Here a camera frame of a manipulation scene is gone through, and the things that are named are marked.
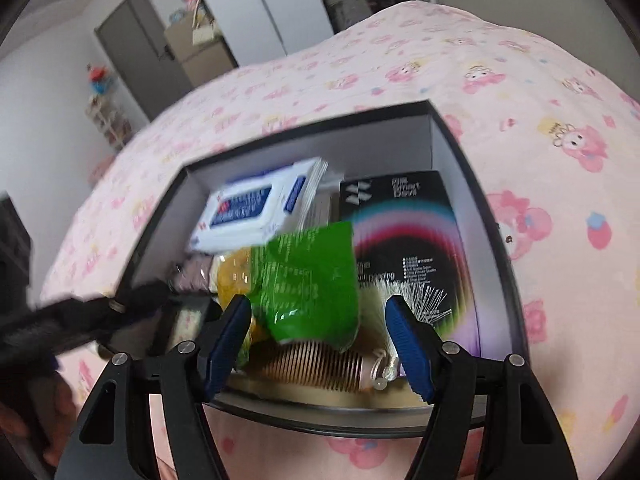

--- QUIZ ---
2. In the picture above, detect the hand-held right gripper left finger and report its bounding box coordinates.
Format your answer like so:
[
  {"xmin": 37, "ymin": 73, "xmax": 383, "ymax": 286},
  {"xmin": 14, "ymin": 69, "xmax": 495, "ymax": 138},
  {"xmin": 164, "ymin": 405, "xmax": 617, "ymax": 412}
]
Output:
[{"xmin": 52, "ymin": 294, "xmax": 253, "ymax": 480}]

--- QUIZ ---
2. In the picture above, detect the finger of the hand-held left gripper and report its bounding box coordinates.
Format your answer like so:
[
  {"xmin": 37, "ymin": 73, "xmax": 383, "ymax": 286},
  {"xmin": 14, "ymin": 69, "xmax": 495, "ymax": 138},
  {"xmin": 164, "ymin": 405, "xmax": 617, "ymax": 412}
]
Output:
[
  {"xmin": 34, "ymin": 311, "xmax": 129, "ymax": 357},
  {"xmin": 31, "ymin": 281, "xmax": 170, "ymax": 332}
]

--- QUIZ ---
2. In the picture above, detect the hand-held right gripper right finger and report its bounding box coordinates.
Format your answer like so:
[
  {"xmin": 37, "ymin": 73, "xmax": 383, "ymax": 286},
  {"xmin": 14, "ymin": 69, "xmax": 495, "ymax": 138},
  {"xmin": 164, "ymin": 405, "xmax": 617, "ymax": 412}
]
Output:
[{"xmin": 384, "ymin": 294, "xmax": 578, "ymax": 480}]

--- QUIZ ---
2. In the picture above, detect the yellow packet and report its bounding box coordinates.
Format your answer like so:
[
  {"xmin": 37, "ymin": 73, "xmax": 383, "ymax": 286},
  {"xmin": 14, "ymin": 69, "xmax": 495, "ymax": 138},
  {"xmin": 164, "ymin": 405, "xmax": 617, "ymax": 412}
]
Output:
[{"xmin": 212, "ymin": 247, "xmax": 271, "ymax": 372}]

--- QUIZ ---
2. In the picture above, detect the wooden comb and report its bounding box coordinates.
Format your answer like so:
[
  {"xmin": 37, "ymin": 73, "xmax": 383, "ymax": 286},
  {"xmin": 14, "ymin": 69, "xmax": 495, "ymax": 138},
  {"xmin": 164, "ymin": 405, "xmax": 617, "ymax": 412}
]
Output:
[{"xmin": 260, "ymin": 337, "xmax": 401, "ymax": 395}]

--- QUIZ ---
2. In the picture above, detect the green packet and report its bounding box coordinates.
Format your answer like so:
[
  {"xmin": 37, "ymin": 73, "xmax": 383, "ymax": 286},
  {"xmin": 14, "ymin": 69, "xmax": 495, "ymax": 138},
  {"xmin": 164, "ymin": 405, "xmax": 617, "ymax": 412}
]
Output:
[{"xmin": 247, "ymin": 220, "xmax": 363, "ymax": 353}]

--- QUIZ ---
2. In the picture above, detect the black storage box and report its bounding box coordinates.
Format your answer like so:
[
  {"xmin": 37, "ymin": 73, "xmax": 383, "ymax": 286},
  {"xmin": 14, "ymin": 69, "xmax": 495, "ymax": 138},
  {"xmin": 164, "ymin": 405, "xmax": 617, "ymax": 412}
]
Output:
[{"xmin": 95, "ymin": 100, "xmax": 531, "ymax": 436}]

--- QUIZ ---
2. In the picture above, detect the person's left hand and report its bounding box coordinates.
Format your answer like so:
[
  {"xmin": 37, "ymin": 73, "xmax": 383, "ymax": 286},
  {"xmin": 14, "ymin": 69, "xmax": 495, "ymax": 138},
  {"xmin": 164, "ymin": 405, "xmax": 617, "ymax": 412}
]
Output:
[{"xmin": 0, "ymin": 376, "xmax": 79, "ymax": 468}]

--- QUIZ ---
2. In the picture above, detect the mauve patterned pouch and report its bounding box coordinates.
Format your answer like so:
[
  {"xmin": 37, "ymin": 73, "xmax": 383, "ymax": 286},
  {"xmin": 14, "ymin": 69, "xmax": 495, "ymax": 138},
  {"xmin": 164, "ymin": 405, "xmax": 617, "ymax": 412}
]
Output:
[{"xmin": 170, "ymin": 255, "xmax": 213, "ymax": 293}]

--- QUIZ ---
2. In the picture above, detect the black rainbow printed box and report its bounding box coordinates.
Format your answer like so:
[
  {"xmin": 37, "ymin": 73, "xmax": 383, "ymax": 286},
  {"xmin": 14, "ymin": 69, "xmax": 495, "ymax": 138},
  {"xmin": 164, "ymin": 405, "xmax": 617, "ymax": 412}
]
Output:
[{"xmin": 339, "ymin": 170, "xmax": 483, "ymax": 378}]

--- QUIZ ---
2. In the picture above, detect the white wet wipes pack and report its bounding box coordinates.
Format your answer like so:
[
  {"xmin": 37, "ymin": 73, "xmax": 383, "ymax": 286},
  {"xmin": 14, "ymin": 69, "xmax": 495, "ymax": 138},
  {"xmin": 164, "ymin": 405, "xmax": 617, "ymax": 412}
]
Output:
[{"xmin": 187, "ymin": 157, "xmax": 328, "ymax": 256}]

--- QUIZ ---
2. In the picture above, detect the white shelf rack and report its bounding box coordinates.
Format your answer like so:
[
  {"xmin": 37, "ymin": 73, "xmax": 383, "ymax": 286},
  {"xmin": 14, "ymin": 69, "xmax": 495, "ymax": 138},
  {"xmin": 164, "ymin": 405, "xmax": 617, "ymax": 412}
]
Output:
[{"xmin": 85, "ymin": 65, "xmax": 133, "ymax": 151}]

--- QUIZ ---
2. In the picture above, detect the pink printed blanket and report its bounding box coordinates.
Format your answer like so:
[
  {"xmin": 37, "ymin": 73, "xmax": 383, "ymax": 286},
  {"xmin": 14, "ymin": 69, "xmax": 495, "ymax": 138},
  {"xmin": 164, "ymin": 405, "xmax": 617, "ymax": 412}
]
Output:
[{"xmin": 40, "ymin": 2, "xmax": 640, "ymax": 480}]

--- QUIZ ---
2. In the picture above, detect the grey door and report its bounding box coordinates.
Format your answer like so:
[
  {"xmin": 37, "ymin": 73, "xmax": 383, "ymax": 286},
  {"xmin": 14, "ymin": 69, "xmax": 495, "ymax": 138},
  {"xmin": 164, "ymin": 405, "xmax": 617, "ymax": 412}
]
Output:
[{"xmin": 95, "ymin": 0, "xmax": 196, "ymax": 121}]

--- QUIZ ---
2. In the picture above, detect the white wardrobe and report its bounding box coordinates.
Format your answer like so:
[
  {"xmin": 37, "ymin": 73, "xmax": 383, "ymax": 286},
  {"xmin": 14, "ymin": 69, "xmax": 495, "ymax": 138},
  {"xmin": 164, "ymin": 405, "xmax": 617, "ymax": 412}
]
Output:
[{"xmin": 185, "ymin": 0, "xmax": 333, "ymax": 68}]

